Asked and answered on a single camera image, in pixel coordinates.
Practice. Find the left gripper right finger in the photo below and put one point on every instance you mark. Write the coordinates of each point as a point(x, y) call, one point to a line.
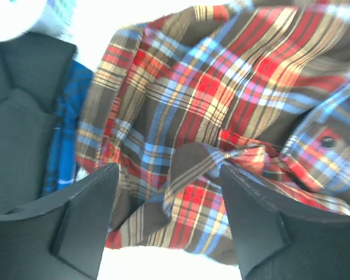
point(277, 237)

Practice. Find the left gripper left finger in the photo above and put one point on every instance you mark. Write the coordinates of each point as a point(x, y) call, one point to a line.
point(61, 235)

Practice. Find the red plaid long sleeve shirt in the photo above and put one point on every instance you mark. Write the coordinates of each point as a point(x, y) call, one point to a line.
point(262, 86)

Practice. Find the blue plaid folded shirt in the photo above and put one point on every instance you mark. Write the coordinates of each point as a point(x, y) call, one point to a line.
point(61, 168)

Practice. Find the black folded shirt with buttons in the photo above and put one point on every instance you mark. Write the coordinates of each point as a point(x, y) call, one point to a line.
point(33, 73)

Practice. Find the floral patterned table mat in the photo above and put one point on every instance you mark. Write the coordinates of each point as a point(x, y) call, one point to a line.
point(92, 25)

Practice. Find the left white plastic basket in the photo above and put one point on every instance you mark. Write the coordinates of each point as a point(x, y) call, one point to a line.
point(44, 17)

